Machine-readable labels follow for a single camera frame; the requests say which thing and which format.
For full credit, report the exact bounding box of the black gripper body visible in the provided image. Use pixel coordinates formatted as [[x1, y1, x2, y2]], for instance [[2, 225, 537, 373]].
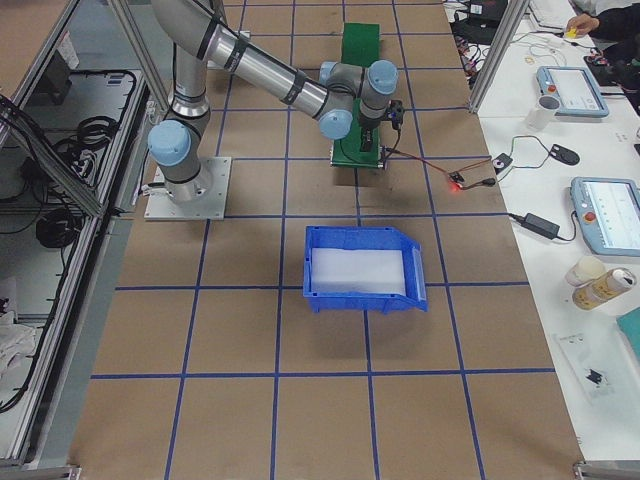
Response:
[[358, 112, 386, 152]]

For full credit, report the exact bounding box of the green conveyor belt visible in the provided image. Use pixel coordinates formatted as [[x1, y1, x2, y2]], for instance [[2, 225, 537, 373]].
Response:
[[330, 22, 384, 169]]

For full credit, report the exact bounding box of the small red-lit sensor board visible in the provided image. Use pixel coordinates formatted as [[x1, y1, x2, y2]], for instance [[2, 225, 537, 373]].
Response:
[[447, 172, 465, 191]]

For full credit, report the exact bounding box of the blue plastic bin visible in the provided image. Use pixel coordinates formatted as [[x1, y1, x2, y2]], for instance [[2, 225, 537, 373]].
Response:
[[302, 226, 429, 314]]

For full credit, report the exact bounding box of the white paper cup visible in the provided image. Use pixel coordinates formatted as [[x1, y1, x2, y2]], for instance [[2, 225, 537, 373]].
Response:
[[525, 95, 561, 131]]

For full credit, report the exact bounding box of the black power adapter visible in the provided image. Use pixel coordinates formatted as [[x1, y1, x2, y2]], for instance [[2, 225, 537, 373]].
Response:
[[508, 213, 560, 240]]

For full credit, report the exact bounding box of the upper teach pendant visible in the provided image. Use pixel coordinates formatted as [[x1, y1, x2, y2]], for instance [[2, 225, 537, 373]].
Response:
[[536, 66, 609, 118]]

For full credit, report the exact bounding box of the teach pendant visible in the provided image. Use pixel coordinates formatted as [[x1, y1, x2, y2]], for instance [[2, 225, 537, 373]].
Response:
[[536, 66, 609, 118], [570, 177, 639, 257]]

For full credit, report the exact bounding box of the lower teach pendant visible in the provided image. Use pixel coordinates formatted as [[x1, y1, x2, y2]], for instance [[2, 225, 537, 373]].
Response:
[[570, 177, 639, 257]]

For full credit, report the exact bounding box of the yellow snack bottle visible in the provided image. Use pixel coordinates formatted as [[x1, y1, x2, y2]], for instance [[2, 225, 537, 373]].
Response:
[[572, 268, 637, 310]]

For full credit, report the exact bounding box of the red black power cable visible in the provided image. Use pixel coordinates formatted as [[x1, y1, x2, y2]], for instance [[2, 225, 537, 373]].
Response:
[[383, 145, 496, 192]]

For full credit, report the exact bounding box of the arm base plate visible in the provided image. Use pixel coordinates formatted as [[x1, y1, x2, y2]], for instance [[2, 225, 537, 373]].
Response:
[[144, 157, 232, 221]]

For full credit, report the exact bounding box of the aluminium frame post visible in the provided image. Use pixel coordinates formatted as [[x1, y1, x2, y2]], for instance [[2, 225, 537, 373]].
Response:
[[468, 0, 530, 114]]

